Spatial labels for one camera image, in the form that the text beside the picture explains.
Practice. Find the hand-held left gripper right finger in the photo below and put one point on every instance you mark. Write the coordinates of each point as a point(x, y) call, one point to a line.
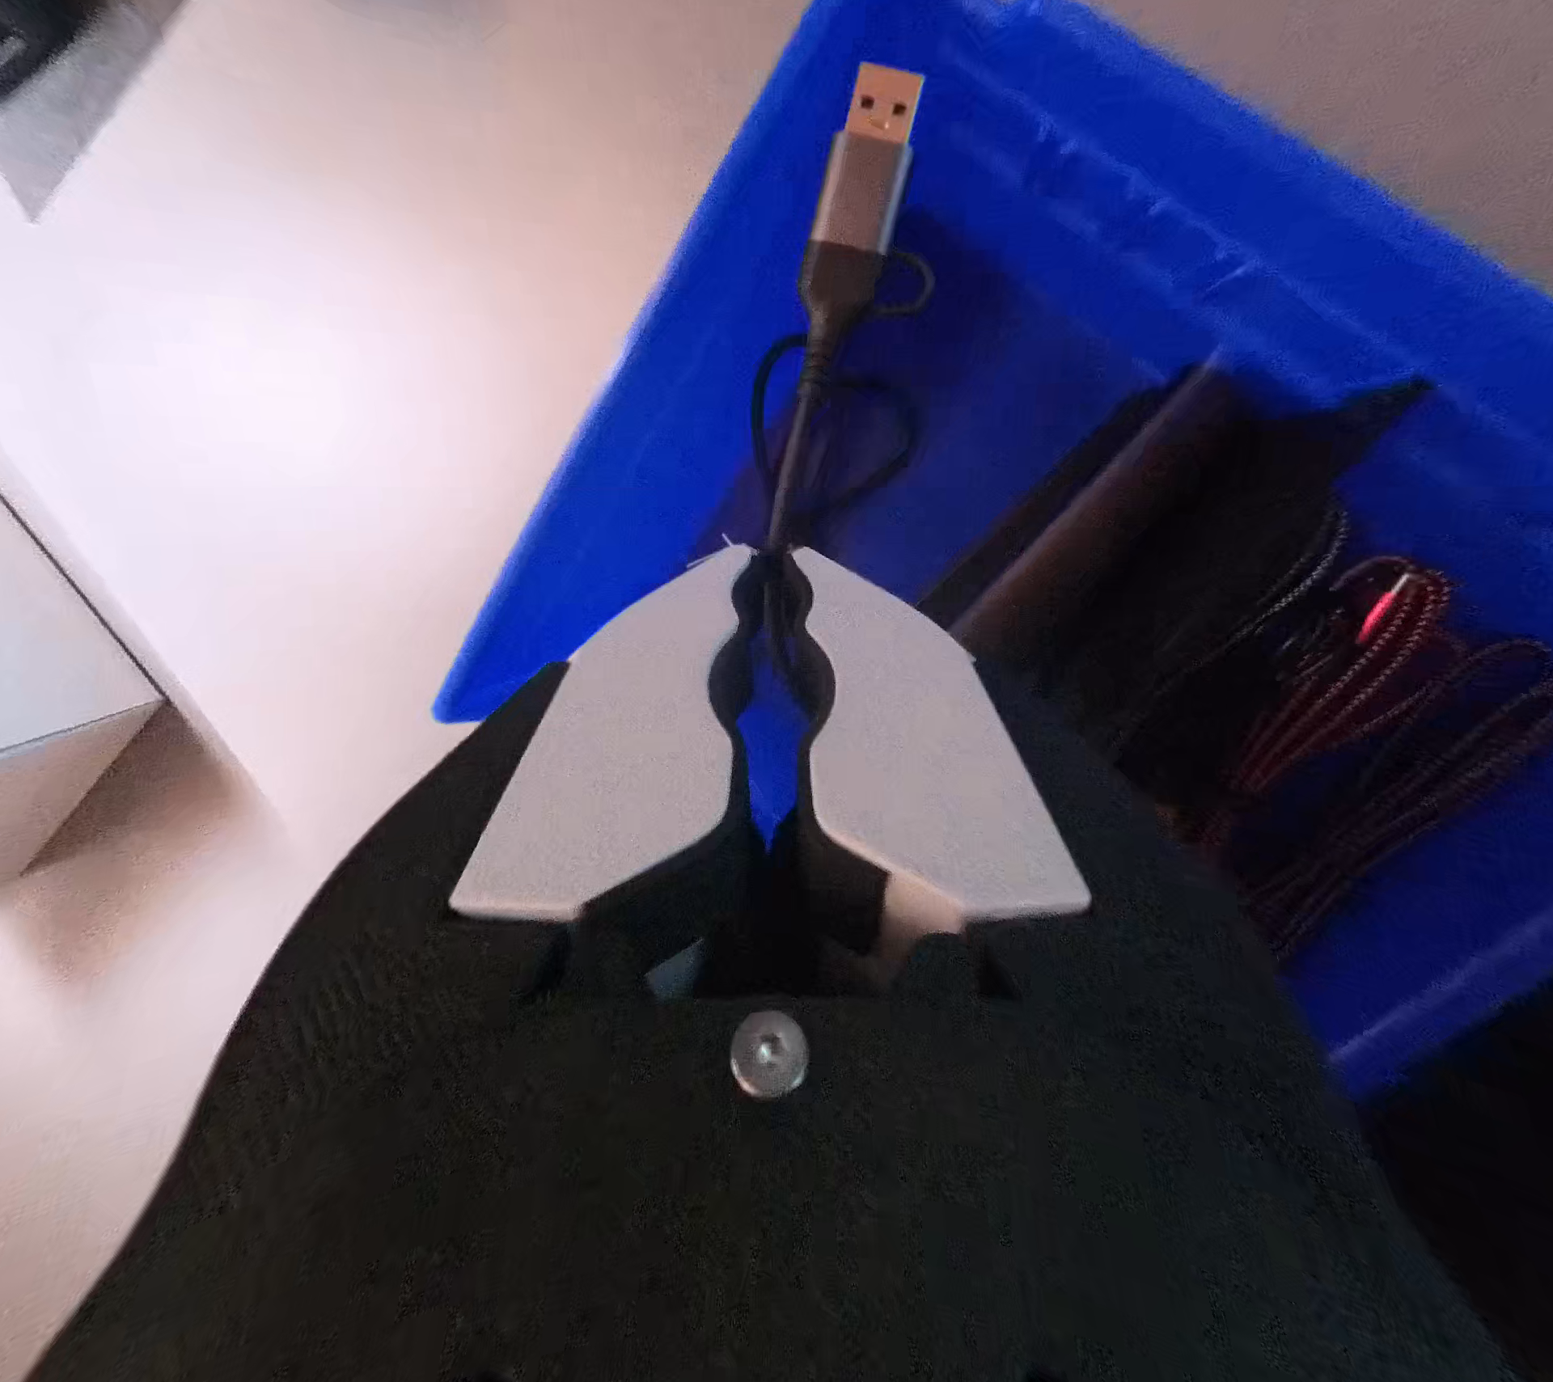
point(934, 775)

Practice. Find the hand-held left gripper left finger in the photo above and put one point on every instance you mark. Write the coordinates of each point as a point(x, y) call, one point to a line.
point(594, 775)

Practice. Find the blue plastic bin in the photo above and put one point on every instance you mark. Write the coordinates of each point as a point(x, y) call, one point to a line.
point(1092, 193)

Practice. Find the dark flat box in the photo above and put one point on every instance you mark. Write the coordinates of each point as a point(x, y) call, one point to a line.
point(1092, 508)

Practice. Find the white box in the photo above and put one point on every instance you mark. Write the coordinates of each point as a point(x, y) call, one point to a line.
point(60, 654)

